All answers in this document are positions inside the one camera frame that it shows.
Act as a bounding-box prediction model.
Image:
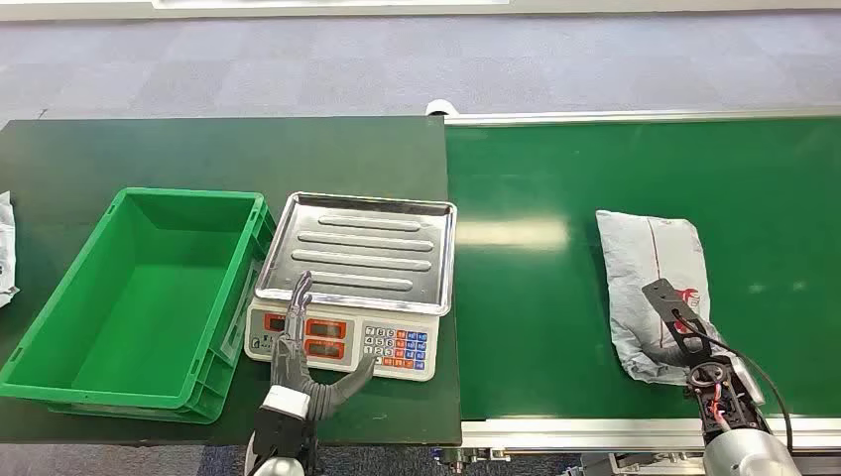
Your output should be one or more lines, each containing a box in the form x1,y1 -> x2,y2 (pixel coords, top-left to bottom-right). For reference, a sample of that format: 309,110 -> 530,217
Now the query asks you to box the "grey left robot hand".
270,270 -> 378,422

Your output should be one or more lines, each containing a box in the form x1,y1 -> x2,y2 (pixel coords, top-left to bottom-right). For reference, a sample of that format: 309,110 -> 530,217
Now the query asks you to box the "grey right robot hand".
642,278 -> 724,371

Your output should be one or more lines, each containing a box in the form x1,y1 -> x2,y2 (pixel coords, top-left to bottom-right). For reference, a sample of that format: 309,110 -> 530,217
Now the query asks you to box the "grey plastic mailer package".
595,209 -> 732,387

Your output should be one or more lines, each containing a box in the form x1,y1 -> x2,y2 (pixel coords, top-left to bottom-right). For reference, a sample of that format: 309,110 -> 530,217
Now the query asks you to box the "green conveyor belt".
443,106 -> 841,476

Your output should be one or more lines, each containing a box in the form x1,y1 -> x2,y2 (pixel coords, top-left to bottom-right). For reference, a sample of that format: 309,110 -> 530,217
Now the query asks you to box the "white plastic mailer package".
0,190 -> 20,309

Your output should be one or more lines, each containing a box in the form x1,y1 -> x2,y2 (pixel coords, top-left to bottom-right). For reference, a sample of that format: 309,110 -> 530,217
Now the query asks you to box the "white electronic scale body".
244,296 -> 440,384

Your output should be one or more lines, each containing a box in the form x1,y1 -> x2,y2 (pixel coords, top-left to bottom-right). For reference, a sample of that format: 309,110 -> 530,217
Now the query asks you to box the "steel scale tray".
254,191 -> 458,318

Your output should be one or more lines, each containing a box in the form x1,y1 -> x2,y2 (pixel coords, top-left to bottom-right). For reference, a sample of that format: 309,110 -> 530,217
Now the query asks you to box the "green plastic crate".
0,186 -> 278,425

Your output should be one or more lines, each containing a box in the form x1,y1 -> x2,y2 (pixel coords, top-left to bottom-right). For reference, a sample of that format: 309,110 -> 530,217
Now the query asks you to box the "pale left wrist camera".
260,385 -> 312,420

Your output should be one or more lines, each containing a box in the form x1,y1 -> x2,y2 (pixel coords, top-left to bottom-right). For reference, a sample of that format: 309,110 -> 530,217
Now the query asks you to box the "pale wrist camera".
727,357 -> 768,408
260,385 -> 312,420

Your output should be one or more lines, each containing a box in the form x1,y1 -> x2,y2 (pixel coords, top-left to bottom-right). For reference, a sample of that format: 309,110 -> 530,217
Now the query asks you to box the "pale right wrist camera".
727,357 -> 768,408

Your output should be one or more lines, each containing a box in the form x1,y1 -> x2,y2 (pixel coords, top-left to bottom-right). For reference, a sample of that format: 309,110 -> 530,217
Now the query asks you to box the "black cable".
670,308 -> 795,456

